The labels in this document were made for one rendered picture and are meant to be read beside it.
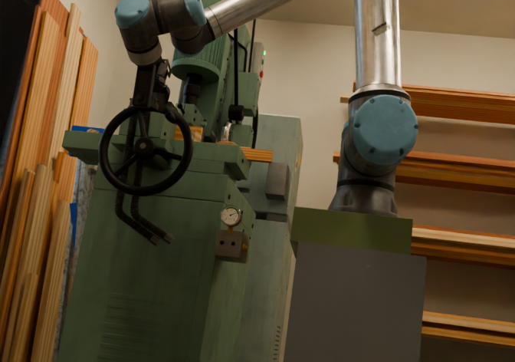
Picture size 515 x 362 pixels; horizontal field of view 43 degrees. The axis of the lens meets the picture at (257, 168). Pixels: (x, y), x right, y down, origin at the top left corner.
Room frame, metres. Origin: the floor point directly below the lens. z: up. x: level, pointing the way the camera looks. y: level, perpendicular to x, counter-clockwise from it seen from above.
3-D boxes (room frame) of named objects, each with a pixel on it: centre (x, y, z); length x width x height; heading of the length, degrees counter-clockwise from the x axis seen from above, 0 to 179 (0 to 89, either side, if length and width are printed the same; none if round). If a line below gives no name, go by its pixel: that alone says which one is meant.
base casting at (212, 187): (2.31, 0.25, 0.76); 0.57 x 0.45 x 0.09; 169
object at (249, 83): (2.37, 0.08, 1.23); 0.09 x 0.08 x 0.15; 169
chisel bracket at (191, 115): (2.21, 0.27, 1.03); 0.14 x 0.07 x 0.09; 169
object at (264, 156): (2.19, 0.26, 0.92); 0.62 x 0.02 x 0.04; 79
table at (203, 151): (2.10, 0.35, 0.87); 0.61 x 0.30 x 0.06; 79
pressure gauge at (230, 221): (1.94, 0.06, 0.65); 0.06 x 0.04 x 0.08; 79
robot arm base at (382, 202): (1.66, -0.29, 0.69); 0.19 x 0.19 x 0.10
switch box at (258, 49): (2.48, 0.07, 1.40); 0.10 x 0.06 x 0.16; 169
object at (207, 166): (2.13, 0.28, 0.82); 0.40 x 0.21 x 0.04; 79
